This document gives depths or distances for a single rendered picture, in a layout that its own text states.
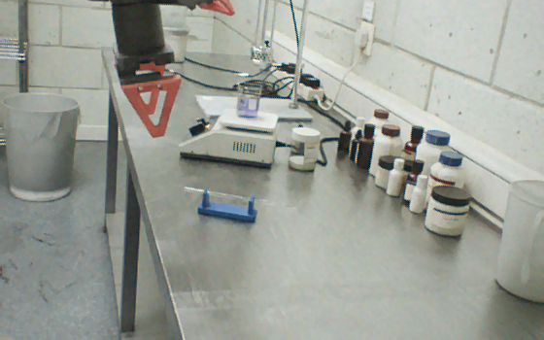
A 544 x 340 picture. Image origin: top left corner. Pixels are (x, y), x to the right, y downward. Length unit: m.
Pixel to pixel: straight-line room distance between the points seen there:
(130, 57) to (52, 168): 2.27
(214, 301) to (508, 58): 0.77
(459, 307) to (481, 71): 0.60
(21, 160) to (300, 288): 2.21
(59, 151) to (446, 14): 1.92
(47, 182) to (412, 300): 2.28
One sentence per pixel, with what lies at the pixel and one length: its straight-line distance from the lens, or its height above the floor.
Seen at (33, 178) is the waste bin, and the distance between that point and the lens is 3.02.
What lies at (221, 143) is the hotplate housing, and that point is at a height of 0.79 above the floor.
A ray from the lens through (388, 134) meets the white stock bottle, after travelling 1.40.
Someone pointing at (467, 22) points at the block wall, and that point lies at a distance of 1.48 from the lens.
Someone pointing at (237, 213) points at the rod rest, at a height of 0.76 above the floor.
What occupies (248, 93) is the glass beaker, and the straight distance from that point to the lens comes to 1.38.
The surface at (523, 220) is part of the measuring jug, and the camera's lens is 1.00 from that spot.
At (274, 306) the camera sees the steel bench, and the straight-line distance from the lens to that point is 0.88.
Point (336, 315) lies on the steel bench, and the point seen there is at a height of 0.75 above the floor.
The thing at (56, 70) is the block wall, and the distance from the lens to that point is 3.82.
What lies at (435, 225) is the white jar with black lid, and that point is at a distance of 1.19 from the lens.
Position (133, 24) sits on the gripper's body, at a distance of 0.78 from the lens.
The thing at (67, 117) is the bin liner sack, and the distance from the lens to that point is 2.95.
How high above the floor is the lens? 1.20
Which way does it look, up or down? 18 degrees down
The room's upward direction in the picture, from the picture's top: 7 degrees clockwise
